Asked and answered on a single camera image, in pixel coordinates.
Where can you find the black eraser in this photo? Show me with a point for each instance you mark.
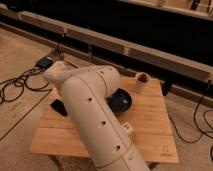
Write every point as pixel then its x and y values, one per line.
pixel 58 106

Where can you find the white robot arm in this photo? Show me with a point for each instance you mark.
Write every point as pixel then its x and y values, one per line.
pixel 83 92

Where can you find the black bowl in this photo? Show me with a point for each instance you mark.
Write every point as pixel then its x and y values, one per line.
pixel 120 101

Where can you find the white paper cup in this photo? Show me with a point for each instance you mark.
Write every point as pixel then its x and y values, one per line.
pixel 141 80

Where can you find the white plastic bottle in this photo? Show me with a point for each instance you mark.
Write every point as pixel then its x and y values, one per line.
pixel 128 128

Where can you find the wooden table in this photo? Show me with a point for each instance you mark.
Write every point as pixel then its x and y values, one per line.
pixel 153 135

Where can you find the black power adapter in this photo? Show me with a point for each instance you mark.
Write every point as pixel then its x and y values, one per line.
pixel 44 62

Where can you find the long wooden beam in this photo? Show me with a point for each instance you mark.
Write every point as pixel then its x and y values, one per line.
pixel 152 56

